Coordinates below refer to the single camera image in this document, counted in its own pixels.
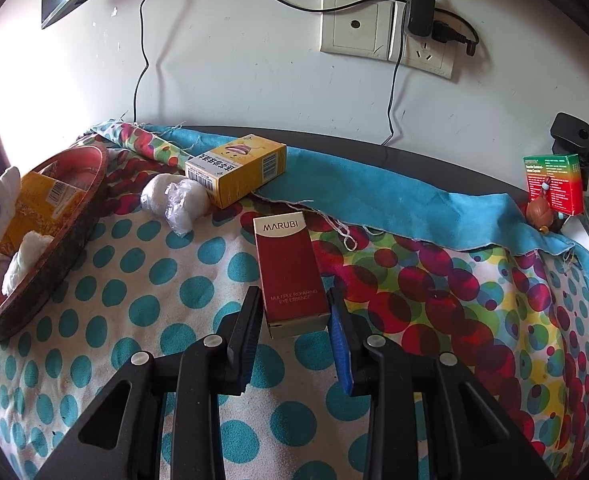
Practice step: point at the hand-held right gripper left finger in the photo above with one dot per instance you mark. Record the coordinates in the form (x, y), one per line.
(247, 350)

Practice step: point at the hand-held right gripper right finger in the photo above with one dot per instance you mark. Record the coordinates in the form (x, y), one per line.
(342, 350)

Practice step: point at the yellow orange snack packet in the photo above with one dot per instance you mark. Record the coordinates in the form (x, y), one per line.
(27, 217)

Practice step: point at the red round tray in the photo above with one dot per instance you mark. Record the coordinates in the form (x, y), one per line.
(64, 255)

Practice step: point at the dark red box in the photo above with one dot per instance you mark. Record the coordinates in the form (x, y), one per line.
(287, 270)

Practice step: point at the clear plastic bag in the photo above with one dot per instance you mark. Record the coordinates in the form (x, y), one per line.
(187, 207)

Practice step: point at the colourful dotted tablecloth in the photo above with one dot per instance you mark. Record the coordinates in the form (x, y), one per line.
(424, 310)

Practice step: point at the blue cloth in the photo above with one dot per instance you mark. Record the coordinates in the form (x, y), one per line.
(399, 195)

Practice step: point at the yellow cartoon print box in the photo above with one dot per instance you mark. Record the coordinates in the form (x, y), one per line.
(239, 170)

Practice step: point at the small brown figurine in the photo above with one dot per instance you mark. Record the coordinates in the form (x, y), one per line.
(544, 212)

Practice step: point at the green and red box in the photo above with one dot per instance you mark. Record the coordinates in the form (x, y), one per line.
(556, 185)

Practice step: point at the black angled plug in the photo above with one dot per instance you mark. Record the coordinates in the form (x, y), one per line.
(452, 34)

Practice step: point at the black power adapter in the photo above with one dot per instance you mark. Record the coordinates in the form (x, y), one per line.
(421, 7)

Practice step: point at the black clamp mount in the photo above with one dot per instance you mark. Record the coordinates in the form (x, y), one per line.
(573, 132)

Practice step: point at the white round-hole wall plate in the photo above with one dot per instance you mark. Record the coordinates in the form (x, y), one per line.
(355, 25)

